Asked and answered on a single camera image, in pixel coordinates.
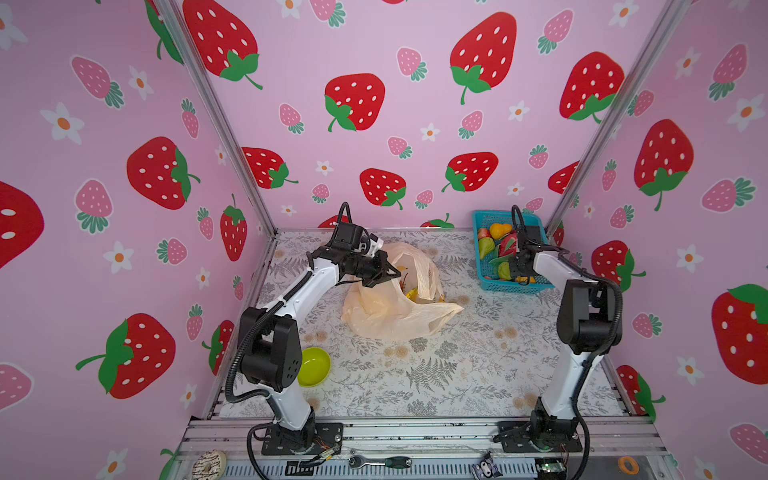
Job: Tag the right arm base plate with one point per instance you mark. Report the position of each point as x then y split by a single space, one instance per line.
519 437

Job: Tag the translucent beige plastic bag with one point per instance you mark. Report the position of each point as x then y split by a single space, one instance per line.
384 312

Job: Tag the green fake pear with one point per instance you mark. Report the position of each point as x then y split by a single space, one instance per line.
485 246

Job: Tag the aluminium frame rail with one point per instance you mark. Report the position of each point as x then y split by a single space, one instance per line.
440 448

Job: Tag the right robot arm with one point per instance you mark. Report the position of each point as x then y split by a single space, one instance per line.
588 325

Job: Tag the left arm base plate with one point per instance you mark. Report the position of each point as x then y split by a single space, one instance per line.
313 440

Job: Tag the teal plastic basket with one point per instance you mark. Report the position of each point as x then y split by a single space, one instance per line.
487 267

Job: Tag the white sprinkled donut toy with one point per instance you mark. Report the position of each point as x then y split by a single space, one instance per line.
209 466

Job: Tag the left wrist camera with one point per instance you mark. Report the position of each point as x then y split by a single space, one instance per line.
369 245

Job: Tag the ratchet screwdriver green handle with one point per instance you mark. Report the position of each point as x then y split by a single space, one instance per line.
393 462

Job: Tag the lime green bowl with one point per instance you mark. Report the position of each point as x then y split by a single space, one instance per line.
315 367

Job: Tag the small black clip gadget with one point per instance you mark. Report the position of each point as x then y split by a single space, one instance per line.
485 468

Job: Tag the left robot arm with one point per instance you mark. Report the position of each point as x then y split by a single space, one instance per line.
269 354

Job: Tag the orange yellow fake mango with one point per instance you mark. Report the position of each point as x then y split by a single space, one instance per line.
498 231

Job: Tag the pink fake dragon fruit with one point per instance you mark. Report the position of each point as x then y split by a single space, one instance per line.
508 246

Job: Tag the green fake lime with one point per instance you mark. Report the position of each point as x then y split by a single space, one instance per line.
504 271

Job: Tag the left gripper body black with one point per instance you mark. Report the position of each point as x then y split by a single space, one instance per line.
365 269

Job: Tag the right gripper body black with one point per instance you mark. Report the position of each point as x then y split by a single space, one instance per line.
515 267

